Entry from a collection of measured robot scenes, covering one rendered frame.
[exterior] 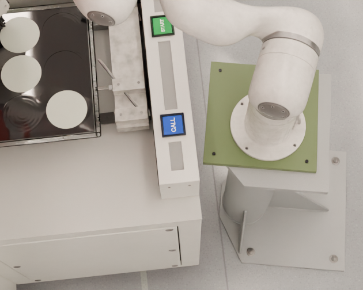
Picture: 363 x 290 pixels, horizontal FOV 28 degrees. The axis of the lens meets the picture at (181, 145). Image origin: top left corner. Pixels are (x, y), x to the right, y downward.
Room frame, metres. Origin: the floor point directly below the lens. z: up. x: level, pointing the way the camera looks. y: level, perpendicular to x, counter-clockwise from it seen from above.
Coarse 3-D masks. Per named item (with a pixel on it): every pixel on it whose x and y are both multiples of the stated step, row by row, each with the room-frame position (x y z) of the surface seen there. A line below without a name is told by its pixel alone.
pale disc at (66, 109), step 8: (56, 96) 0.68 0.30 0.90; (64, 96) 0.68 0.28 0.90; (72, 96) 0.68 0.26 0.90; (80, 96) 0.68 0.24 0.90; (48, 104) 0.66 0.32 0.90; (56, 104) 0.66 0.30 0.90; (64, 104) 0.66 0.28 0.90; (72, 104) 0.66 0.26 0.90; (80, 104) 0.66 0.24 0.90; (48, 112) 0.64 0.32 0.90; (56, 112) 0.64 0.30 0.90; (64, 112) 0.64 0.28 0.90; (72, 112) 0.64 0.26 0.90; (80, 112) 0.64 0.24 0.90; (56, 120) 0.62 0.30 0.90; (64, 120) 0.62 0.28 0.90; (72, 120) 0.62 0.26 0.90; (80, 120) 0.62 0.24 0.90; (64, 128) 0.60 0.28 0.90
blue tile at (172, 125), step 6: (162, 120) 0.58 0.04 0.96; (168, 120) 0.58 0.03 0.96; (174, 120) 0.58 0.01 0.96; (180, 120) 0.58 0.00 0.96; (168, 126) 0.57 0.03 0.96; (174, 126) 0.57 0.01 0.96; (180, 126) 0.57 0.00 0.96; (168, 132) 0.55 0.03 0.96; (174, 132) 0.55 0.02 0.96; (180, 132) 0.55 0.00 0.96
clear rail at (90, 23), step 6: (90, 24) 0.87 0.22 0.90; (90, 30) 0.86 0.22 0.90; (90, 36) 0.84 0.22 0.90; (90, 42) 0.82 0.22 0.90; (90, 48) 0.81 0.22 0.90; (90, 54) 0.79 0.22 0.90; (90, 60) 0.77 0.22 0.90; (96, 72) 0.74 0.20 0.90; (96, 78) 0.72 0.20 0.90; (96, 84) 0.71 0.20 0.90; (96, 90) 0.69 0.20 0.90; (96, 96) 0.68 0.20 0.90; (96, 102) 0.66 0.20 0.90; (96, 108) 0.64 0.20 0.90; (96, 114) 0.63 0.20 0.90; (96, 120) 0.61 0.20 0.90; (96, 126) 0.60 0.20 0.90
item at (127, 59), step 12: (132, 12) 0.92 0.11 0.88; (120, 24) 0.88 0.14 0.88; (132, 24) 0.88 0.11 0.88; (120, 36) 0.85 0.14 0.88; (132, 36) 0.85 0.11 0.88; (120, 48) 0.81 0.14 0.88; (132, 48) 0.81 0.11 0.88; (120, 60) 0.78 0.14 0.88; (132, 60) 0.78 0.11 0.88; (120, 72) 0.75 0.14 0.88; (132, 72) 0.74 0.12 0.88; (120, 96) 0.68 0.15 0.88; (132, 96) 0.68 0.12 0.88; (144, 96) 0.68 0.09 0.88
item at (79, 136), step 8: (56, 136) 0.58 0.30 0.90; (64, 136) 0.57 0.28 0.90; (72, 136) 0.57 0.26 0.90; (80, 136) 0.57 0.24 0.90; (88, 136) 0.57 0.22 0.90; (96, 136) 0.57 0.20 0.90; (0, 144) 0.56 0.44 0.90; (8, 144) 0.56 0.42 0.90; (16, 144) 0.56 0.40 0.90; (24, 144) 0.56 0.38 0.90
